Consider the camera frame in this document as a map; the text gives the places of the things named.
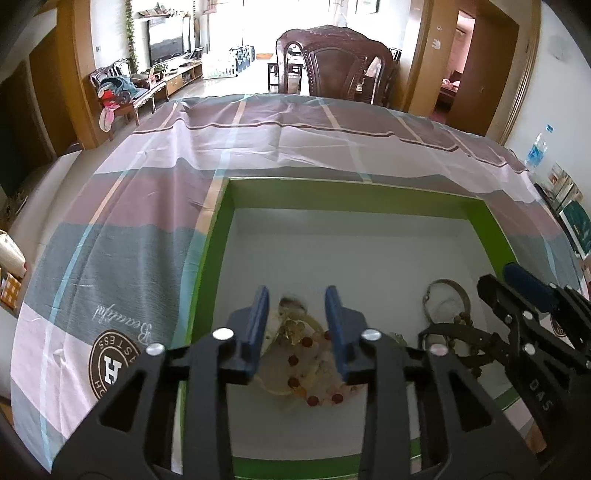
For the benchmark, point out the clear water bottle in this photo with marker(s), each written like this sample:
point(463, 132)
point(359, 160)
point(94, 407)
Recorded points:
point(535, 152)

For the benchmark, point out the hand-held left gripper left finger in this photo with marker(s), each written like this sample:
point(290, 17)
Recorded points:
point(258, 332)

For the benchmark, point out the green cardboard box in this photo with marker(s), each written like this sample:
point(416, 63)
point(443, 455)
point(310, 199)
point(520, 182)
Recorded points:
point(369, 194)

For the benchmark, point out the dark carved wooden chair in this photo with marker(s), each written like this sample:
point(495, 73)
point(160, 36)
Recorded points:
point(337, 64)

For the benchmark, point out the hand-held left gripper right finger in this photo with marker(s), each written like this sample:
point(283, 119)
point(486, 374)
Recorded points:
point(334, 332)

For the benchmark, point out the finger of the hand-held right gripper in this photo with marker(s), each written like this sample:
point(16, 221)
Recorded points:
point(531, 286)
point(501, 300)

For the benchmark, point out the wooden television cabinet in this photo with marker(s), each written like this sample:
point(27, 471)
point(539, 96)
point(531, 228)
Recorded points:
point(180, 78)

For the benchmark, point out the flat screen television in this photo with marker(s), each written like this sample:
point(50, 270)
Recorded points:
point(166, 41)

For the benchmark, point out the metal bangle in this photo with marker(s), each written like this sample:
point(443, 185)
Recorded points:
point(464, 295)

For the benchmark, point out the white play fence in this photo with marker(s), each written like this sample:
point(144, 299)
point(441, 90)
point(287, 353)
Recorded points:
point(231, 60)

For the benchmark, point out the green ivy garland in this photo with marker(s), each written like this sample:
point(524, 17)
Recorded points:
point(133, 41)

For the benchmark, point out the wooden armchair with clothes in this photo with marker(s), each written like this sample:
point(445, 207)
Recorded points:
point(120, 94)

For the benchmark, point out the plaid tablecloth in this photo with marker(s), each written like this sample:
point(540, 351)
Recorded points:
point(152, 221)

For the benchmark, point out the cardboard boxes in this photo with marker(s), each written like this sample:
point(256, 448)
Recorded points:
point(10, 277)

